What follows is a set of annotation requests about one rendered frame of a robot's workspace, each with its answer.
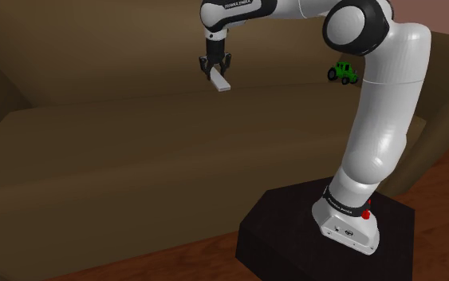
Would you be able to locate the white flat rectangular bar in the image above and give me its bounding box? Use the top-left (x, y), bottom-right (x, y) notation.
top-left (208, 68), bottom-right (231, 93)

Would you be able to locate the black robot stand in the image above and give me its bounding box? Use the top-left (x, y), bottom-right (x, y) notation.
top-left (234, 176), bottom-right (416, 281)

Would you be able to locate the green toy tractor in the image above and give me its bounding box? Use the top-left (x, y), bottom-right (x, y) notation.
top-left (327, 61), bottom-right (359, 85)

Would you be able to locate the brown sofa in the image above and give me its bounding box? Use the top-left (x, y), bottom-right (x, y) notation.
top-left (0, 0), bottom-right (449, 281)

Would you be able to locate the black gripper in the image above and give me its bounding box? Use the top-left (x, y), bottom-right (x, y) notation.
top-left (199, 38), bottom-right (232, 81)

